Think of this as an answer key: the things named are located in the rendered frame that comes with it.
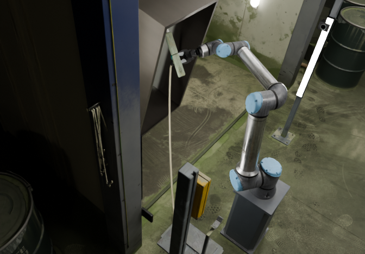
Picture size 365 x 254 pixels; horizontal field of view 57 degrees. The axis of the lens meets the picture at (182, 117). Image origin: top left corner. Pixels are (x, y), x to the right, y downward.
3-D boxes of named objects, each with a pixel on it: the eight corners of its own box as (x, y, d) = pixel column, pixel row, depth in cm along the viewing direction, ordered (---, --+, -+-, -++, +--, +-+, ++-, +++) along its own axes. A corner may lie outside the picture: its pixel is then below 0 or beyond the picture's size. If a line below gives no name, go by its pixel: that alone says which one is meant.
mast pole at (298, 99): (279, 136, 373) (339, -9, 260) (282, 133, 376) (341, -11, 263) (284, 138, 371) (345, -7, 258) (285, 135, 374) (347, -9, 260)
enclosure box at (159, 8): (108, 115, 300) (123, -3, 210) (153, 85, 337) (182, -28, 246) (137, 140, 291) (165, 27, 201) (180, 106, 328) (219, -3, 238)
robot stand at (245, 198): (268, 229, 291) (290, 186, 247) (250, 256, 273) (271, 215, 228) (238, 208, 303) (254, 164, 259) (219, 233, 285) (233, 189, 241)
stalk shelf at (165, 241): (156, 243, 194) (156, 242, 193) (181, 217, 207) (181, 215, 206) (200, 280, 181) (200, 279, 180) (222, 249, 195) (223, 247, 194)
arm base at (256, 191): (279, 186, 246) (283, 179, 239) (267, 204, 234) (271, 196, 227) (257, 172, 253) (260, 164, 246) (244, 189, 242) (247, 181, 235)
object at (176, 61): (180, 78, 250) (186, 74, 228) (174, 80, 249) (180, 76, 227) (159, 14, 247) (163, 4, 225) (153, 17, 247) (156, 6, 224)
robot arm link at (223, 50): (234, 43, 225) (226, 40, 236) (218, 44, 222) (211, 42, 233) (234, 57, 229) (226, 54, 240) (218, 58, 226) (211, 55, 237)
